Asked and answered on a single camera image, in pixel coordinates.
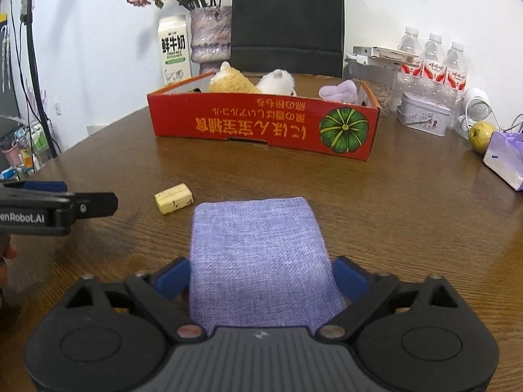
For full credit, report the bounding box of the clear container of seeds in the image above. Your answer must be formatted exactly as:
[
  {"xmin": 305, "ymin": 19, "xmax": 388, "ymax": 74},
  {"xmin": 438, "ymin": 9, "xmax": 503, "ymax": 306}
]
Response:
[{"xmin": 345, "ymin": 54, "xmax": 403, "ymax": 111}]

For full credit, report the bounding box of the purple woven pouch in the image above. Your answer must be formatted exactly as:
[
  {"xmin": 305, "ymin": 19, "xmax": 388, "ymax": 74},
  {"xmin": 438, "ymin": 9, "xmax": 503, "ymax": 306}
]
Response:
[{"xmin": 189, "ymin": 197, "xmax": 347, "ymax": 337}]

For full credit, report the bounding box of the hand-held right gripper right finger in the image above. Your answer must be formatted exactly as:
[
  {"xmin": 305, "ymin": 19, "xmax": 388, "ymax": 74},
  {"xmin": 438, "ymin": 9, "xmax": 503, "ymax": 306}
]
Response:
[{"xmin": 318, "ymin": 255, "xmax": 463, "ymax": 341}]

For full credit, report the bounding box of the yellow rectangular block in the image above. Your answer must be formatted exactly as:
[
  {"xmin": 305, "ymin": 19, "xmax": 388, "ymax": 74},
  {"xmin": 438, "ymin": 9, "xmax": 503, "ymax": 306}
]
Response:
[{"xmin": 154, "ymin": 184, "xmax": 194, "ymax": 215}]

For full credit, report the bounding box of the green-yellow apple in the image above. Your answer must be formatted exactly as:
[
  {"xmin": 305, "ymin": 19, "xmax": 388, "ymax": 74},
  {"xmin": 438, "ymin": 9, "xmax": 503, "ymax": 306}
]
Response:
[{"xmin": 468, "ymin": 121, "xmax": 497, "ymax": 155}]

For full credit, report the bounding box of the dark grey cabinet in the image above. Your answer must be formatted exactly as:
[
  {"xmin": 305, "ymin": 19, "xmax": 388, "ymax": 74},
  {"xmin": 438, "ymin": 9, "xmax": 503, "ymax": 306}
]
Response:
[{"xmin": 0, "ymin": 12, "xmax": 21, "ymax": 131}]

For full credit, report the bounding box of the purple plastic bag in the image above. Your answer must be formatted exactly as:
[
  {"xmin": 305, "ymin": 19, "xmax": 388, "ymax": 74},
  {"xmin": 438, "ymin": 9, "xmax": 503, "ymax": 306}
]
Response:
[{"xmin": 483, "ymin": 131, "xmax": 523, "ymax": 192}]

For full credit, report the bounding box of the red cardboard box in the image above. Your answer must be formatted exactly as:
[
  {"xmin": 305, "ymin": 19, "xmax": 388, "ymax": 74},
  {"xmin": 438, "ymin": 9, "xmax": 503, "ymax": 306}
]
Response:
[{"xmin": 147, "ymin": 71, "xmax": 381, "ymax": 162}]

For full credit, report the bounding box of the white tin box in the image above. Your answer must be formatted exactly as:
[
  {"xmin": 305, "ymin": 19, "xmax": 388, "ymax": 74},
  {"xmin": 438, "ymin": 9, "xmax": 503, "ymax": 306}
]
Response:
[{"xmin": 396, "ymin": 92, "xmax": 451, "ymax": 137}]

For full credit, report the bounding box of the small white fan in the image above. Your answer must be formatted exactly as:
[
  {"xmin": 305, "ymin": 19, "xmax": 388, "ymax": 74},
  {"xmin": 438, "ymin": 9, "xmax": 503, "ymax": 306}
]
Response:
[{"xmin": 455, "ymin": 87, "xmax": 493, "ymax": 139}]

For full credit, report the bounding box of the small flat white box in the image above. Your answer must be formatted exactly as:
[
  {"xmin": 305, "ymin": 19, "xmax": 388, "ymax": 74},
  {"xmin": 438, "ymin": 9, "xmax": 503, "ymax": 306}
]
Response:
[{"xmin": 353, "ymin": 46, "xmax": 421, "ymax": 68}]

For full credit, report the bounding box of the purple fuzzy vase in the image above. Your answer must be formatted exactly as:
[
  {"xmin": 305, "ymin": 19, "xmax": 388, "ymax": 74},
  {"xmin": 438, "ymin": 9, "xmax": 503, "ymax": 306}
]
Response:
[{"xmin": 189, "ymin": 6, "xmax": 233, "ymax": 75}]

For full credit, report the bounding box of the white milk carton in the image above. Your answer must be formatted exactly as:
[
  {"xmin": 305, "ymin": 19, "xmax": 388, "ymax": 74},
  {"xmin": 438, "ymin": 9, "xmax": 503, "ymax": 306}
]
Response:
[{"xmin": 157, "ymin": 15, "xmax": 192, "ymax": 86}]

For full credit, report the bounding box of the purple fluffy towel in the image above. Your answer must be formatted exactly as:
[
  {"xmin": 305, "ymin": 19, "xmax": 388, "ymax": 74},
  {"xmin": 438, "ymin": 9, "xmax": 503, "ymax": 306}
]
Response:
[{"xmin": 319, "ymin": 80, "xmax": 360, "ymax": 103}]

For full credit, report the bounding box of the black paper bag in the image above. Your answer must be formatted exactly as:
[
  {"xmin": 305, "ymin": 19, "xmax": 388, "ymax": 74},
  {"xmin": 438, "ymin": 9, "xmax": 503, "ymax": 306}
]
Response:
[{"xmin": 231, "ymin": 0, "xmax": 344, "ymax": 78}]

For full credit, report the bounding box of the black lamp stand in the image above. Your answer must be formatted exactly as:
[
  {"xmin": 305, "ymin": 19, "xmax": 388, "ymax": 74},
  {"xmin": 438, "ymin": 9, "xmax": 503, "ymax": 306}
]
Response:
[{"xmin": 18, "ymin": 0, "xmax": 58, "ymax": 160}]

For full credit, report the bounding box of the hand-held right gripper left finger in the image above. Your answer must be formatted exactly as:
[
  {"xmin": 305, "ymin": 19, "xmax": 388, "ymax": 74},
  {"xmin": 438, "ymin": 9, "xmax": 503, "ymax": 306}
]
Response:
[{"xmin": 60, "ymin": 255, "xmax": 206, "ymax": 341}]

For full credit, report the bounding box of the yellow and white plush toy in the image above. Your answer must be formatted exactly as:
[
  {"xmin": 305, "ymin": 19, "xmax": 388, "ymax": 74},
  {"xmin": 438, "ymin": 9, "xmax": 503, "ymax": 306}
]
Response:
[{"xmin": 208, "ymin": 61, "xmax": 297, "ymax": 96}]

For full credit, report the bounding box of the person's left hand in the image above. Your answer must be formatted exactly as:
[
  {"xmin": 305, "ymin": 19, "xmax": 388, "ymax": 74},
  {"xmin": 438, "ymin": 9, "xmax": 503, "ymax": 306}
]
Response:
[{"xmin": 0, "ymin": 234, "xmax": 18, "ymax": 295}]

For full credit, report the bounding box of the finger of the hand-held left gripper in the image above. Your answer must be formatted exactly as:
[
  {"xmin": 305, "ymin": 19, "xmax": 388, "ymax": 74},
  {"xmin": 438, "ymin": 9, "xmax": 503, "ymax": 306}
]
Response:
[
  {"xmin": 0, "ymin": 190, "xmax": 119, "ymax": 236},
  {"xmin": 0, "ymin": 180, "xmax": 68, "ymax": 194}
]

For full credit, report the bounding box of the metal storage cart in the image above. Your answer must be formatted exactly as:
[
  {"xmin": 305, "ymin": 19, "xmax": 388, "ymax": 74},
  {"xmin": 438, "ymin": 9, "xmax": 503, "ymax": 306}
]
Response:
[{"xmin": 0, "ymin": 120, "xmax": 54, "ymax": 180}]

